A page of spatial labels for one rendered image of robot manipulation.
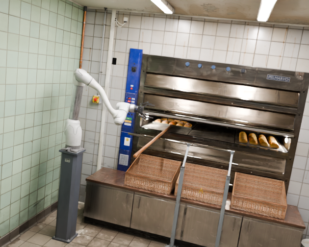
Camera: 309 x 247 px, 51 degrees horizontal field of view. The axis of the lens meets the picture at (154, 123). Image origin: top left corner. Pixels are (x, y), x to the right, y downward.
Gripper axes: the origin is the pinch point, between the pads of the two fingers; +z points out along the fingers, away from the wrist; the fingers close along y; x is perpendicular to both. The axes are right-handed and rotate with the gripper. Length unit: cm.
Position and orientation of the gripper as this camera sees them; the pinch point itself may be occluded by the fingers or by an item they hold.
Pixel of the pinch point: (153, 111)
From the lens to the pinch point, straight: 347.3
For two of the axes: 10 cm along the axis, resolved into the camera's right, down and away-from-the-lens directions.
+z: 9.6, 1.6, -2.2
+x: -2.4, 1.3, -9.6
